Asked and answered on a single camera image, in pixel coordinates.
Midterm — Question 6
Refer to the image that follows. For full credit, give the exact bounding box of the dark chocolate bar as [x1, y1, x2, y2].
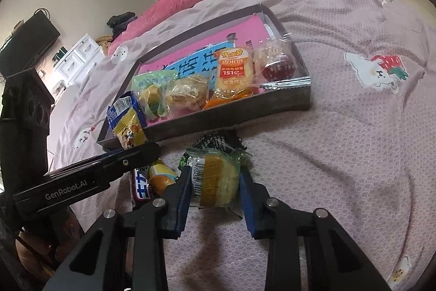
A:
[130, 164, 155, 210]

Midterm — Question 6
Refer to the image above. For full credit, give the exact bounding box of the green pea packet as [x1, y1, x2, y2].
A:
[179, 130, 247, 172]

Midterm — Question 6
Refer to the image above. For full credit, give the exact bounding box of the orange rice cracker packet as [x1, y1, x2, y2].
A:
[204, 46, 261, 110]

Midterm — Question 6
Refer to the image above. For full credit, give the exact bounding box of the clear fried twist packet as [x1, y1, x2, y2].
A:
[164, 74, 210, 113]

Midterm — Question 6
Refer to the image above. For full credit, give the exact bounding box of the black television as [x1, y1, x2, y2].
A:
[0, 11, 61, 77]

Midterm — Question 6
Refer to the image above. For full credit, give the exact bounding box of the blue wafer packet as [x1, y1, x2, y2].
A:
[107, 91, 149, 142]

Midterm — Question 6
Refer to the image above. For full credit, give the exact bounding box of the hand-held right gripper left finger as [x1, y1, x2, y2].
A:
[43, 166, 192, 291]

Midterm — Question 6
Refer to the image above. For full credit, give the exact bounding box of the light green snack packet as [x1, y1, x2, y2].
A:
[131, 70, 178, 122]

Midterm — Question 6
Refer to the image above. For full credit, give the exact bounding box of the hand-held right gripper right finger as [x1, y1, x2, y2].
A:
[238, 168, 392, 291]

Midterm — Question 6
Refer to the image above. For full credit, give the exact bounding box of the person's left hand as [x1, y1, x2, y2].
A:
[15, 207, 86, 278]

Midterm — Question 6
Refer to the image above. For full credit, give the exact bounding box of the dark shallow cardboard tray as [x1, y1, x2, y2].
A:
[96, 4, 312, 152]

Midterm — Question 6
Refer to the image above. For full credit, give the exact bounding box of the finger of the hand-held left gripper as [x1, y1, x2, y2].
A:
[44, 146, 137, 178]
[93, 142, 161, 184]

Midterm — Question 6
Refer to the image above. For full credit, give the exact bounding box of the printed lilac bedsheet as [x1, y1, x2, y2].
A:
[48, 0, 436, 291]

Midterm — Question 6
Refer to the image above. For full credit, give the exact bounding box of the dark clothes pile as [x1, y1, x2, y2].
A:
[107, 12, 137, 37]

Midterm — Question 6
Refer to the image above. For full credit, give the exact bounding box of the beige patterned cloth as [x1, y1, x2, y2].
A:
[95, 35, 113, 55]

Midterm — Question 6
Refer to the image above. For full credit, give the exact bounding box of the clear red snack packet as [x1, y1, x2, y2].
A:
[254, 34, 311, 91]

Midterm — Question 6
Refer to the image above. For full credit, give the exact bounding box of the small yellow cake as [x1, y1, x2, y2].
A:
[185, 147, 253, 218]

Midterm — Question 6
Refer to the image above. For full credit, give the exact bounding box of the white drawer cabinet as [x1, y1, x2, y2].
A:
[51, 34, 105, 89]

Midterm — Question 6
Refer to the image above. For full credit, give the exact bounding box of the yellow snack packet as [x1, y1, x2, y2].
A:
[113, 107, 178, 198]

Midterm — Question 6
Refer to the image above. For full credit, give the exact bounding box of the pink picture book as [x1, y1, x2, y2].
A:
[138, 14, 273, 97]

